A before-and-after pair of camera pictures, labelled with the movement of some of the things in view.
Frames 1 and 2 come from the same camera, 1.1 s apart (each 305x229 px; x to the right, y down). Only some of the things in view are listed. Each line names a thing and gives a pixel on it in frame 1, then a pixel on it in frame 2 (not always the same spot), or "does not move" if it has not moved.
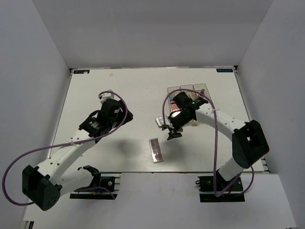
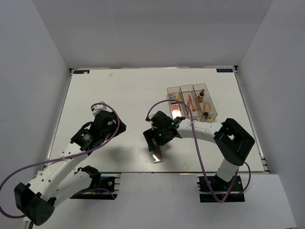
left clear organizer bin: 174,106 does not move
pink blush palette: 174,107 does not move
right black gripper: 173,131 to 151,134
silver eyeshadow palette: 156,150 does not move
